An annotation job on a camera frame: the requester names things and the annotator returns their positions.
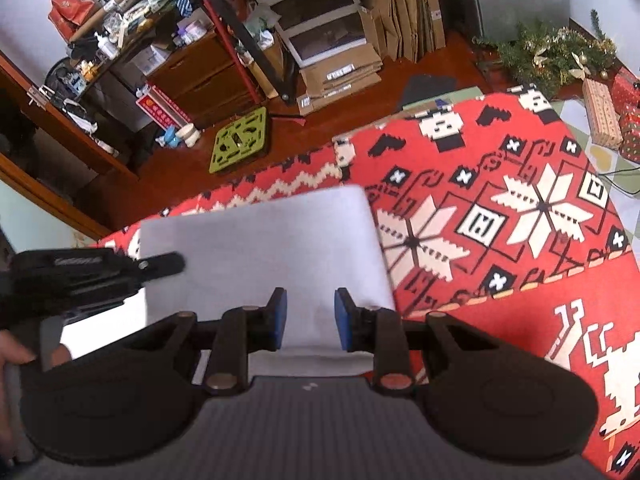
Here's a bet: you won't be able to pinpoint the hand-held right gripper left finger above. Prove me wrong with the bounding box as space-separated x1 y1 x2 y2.
120 287 288 395

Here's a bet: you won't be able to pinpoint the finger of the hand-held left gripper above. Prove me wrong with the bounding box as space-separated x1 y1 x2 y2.
135 252 187 283

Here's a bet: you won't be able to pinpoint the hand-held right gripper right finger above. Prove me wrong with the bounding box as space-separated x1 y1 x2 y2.
334 287 501 395

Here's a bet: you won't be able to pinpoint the person's left hand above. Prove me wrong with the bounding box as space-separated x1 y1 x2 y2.
0 331 73 431

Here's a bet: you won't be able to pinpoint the white pet bowl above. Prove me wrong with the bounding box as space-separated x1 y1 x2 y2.
177 124 203 149

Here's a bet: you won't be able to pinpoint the red sign box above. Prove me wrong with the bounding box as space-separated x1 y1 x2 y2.
136 85 194 134

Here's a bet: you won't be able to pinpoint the lime green perforated board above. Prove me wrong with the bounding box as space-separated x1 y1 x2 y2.
210 106 272 177

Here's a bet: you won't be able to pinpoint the wooden drawer cabinet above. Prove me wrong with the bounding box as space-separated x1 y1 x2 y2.
145 35 262 129

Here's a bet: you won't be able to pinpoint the red patterned blanket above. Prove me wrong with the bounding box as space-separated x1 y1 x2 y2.
95 82 640 477

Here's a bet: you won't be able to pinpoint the white printed carton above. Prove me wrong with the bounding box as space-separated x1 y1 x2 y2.
132 42 174 77

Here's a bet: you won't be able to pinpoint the white pump bottle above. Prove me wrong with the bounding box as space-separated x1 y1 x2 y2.
97 32 122 62

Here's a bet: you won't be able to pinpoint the red pole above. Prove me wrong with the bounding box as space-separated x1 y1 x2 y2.
201 0 264 106

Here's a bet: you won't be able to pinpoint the flat cardboard box pile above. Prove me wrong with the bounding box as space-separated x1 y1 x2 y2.
295 42 386 117

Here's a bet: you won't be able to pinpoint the black foam sheet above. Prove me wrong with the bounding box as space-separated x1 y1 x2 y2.
400 74 459 114

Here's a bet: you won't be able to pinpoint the brown cardboard tube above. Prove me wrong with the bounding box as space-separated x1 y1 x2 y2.
70 0 151 44

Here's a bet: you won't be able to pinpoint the white plastic drawer unit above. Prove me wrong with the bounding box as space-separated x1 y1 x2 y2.
240 0 369 69

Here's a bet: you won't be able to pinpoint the red paper bag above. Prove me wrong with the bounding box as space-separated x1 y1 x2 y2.
48 0 102 44

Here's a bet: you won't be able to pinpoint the green checkered rug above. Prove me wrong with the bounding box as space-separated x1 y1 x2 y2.
550 95 640 242

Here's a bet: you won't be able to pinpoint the upright folded cardboard boxes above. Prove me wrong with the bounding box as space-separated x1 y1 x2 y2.
360 0 448 64

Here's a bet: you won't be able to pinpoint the christmas wreath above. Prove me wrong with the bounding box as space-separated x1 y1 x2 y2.
475 10 619 99

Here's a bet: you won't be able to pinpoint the small red gift box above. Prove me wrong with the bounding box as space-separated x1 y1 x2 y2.
611 67 640 112

